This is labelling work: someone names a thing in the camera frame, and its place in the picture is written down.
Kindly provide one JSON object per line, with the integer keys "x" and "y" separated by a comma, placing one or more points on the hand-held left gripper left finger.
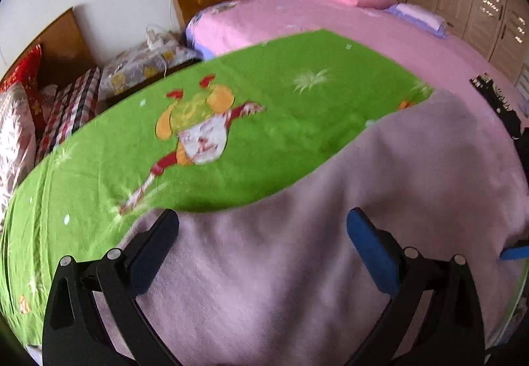
{"x": 159, "y": 238}

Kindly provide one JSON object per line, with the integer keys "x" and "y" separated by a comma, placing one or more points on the nightstand with floral cover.
{"x": 140, "y": 68}

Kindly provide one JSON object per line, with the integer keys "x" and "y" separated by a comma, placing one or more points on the pink bed sheet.
{"x": 392, "y": 44}

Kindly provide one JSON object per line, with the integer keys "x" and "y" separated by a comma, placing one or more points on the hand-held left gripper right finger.
{"x": 370, "y": 244}

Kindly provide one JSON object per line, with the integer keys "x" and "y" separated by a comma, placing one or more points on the small plain wooden headboard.
{"x": 66, "y": 44}

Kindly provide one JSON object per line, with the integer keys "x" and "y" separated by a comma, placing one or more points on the mauve pants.
{"x": 310, "y": 246}

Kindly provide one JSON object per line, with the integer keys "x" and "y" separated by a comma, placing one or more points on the plaid bed sheet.
{"x": 70, "y": 110}

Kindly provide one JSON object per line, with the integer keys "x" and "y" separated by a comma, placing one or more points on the lilac pillow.
{"x": 417, "y": 17}

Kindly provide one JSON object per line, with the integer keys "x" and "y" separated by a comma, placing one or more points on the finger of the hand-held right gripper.
{"x": 515, "y": 252}

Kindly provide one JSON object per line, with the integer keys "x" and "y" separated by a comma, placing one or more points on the green printed blanket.
{"x": 268, "y": 101}

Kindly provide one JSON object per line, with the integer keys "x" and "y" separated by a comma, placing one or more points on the black printed garment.
{"x": 502, "y": 106}

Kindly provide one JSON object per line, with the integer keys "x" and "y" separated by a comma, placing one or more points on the red embroidered pillow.
{"x": 24, "y": 73}

